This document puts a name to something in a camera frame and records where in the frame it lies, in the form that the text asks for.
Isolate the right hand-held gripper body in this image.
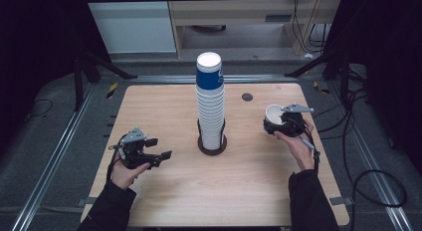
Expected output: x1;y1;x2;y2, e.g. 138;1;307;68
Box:
280;103;316;138

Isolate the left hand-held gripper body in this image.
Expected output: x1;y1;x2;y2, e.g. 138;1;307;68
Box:
117;125;153;170

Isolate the white paper cup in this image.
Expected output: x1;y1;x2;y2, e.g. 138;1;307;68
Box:
264;104;290;132

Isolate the black wire cup holder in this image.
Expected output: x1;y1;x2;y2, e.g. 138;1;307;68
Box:
196;117;228;156

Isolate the stack of paper cups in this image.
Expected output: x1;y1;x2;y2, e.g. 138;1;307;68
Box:
195;51;226;151

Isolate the person's left hand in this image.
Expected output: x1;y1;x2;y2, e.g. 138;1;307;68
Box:
110;159;151;191

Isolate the person's right hand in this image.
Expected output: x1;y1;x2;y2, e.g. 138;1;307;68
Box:
274;119;316;173

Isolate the yellow black tape strip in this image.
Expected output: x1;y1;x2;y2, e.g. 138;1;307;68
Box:
313;81;331;96
105;82;118;100

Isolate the black metal stand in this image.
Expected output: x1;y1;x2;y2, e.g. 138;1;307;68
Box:
284;51;352;106
74;48;138;113

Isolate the white cabinet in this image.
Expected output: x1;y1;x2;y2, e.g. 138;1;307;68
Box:
88;1;177;55

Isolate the light wooden desk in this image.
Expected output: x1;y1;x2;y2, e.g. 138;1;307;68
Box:
168;0;342;58

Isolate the dark curtain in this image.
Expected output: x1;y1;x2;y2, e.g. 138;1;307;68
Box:
0;0;110;152
324;0;422;172

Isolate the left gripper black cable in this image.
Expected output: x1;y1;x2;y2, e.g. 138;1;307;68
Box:
105;134;127;184

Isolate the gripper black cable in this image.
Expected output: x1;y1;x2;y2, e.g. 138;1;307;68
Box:
105;134;127;184
300;124;322;175

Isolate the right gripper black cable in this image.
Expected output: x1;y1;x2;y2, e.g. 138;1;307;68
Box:
300;124;322;175

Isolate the metal floor rail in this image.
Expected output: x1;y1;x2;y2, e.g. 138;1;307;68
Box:
11;83;98;231
128;75;300;85
326;81;414;231

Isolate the long black floor cable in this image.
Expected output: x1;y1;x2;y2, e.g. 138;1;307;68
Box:
344;88;408;231

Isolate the thin black floor cable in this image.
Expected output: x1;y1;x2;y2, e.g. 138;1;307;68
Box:
26;98;54;120

